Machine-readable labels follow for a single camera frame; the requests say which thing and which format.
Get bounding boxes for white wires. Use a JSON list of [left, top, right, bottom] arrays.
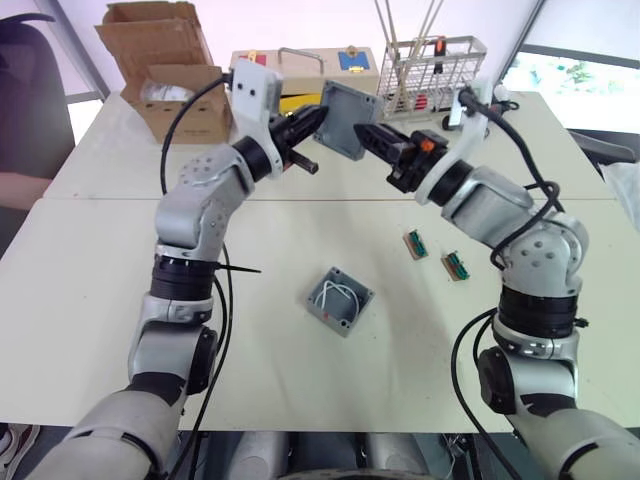
[[316, 280, 362, 322]]

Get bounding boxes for dark grey chair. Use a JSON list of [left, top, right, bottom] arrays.
[[568, 128, 640, 167]]

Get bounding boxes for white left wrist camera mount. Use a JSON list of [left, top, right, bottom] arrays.
[[231, 58, 287, 182]]

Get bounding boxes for white and red sneaker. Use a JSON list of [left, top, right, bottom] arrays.
[[0, 422, 42, 480]]

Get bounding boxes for green terminal block on wood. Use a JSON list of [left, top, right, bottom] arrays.
[[401, 228, 432, 262], [439, 249, 472, 283]]

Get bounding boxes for yellow plastic object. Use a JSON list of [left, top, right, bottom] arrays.
[[278, 94, 322, 120]]

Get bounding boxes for orange and black clamp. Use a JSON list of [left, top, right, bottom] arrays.
[[432, 36, 447, 77]]

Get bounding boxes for white plastic bag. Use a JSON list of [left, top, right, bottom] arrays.
[[598, 160, 640, 232]]

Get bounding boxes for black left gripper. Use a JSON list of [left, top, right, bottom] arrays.
[[267, 105, 330, 175]]

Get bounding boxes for grey square box lid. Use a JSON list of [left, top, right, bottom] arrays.
[[311, 78, 386, 163]]

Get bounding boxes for thin wooden stick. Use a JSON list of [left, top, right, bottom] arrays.
[[374, 0, 403, 112], [412, 0, 445, 56]]

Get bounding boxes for beige wooden case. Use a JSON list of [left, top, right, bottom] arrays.
[[228, 46, 382, 97]]

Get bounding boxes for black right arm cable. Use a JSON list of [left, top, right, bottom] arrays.
[[449, 86, 565, 480]]

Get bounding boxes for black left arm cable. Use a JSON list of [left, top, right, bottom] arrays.
[[159, 73, 237, 480]]

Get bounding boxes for silver robot thigh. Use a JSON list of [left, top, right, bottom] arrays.
[[362, 431, 429, 480], [235, 430, 293, 480]]

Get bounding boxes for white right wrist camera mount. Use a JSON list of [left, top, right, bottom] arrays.
[[414, 77, 497, 207]]

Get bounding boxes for brown cardboard box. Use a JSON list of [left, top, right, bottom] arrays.
[[94, 1, 234, 146]]

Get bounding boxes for grey square junction box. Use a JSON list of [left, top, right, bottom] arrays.
[[305, 266, 377, 339]]

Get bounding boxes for person in dark shirt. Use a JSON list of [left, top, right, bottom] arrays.
[[0, 13, 77, 261]]

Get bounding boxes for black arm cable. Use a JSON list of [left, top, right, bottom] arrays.
[[159, 73, 237, 480], [449, 86, 565, 480]]

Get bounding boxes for metal wire basket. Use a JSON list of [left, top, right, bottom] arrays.
[[375, 35, 489, 125]]

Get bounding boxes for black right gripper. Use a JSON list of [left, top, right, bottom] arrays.
[[353, 124, 452, 195]]

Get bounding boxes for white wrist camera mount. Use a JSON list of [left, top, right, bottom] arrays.
[[231, 58, 287, 182], [414, 77, 497, 207]]

